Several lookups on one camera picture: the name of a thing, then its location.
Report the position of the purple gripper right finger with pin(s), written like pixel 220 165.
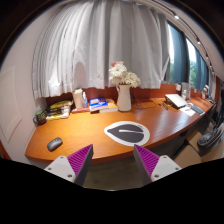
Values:
pixel 151 166

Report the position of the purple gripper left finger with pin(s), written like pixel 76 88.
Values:
pixel 73 168

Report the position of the grey computer mouse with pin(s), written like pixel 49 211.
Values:
pixel 54 144

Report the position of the white grey leaf mouse pad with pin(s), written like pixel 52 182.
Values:
pixel 128 133

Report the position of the yellow magazine stack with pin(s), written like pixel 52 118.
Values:
pixel 59 110

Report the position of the black office chair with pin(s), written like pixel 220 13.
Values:
pixel 206 142

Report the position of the dark green mug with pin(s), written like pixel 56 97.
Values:
pixel 40 117

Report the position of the white ceramic vase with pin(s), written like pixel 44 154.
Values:
pixel 124 98

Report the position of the orange book under blue book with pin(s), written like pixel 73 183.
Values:
pixel 112 106

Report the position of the silver laptop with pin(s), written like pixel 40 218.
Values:
pixel 176 100

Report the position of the dark tablet on desk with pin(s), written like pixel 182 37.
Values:
pixel 198 110

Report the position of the white flower bouquet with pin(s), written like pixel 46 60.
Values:
pixel 119 75

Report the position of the dark blue curtain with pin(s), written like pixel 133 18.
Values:
pixel 178 66

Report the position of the white curtain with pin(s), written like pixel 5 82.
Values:
pixel 77 46

